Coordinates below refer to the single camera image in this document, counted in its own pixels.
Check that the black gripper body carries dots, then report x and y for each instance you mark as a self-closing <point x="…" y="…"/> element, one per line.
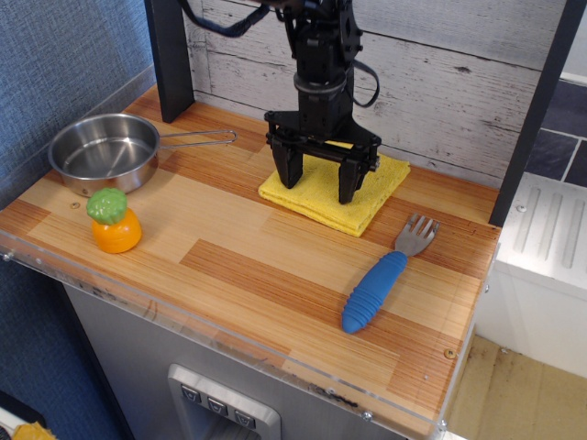
<point x="323" y="126"/>

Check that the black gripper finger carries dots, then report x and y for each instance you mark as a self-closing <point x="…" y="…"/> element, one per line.
<point x="288" y="160"/>
<point x="351" y="174"/>

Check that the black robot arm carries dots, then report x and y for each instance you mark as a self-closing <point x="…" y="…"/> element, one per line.
<point x="325" y="40"/>

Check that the small steel pan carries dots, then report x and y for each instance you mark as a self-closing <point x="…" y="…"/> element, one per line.
<point x="119" y="151"/>

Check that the orange toy pineapple green top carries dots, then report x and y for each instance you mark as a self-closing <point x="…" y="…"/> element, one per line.
<point x="115" y="226"/>

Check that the clear acrylic table edge guard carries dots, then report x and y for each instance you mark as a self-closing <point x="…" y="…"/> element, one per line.
<point x="275" y="299"/>

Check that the white ribbed plastic box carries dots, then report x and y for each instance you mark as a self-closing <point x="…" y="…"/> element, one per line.
<point x="535" y="296"/>

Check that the silver toy fridge dispenser panel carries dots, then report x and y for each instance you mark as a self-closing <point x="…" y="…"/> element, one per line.
<point x="210" y="410"/>

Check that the yellow object bottom left corner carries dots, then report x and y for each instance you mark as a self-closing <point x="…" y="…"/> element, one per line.
<point x="32" y="431"/>

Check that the blue handled metal fork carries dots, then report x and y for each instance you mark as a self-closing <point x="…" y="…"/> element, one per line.
<point x="368" y="296"/>

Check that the black left frame post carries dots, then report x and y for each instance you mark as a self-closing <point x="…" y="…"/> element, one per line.
<point x="170" y="56"/>

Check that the black frame post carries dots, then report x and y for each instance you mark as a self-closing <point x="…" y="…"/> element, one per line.
<point x="557" y="55"/>
<point x="170" y="56"/>

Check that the black right frame post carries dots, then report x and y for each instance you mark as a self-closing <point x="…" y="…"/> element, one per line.
<point x="557" y="55"/>

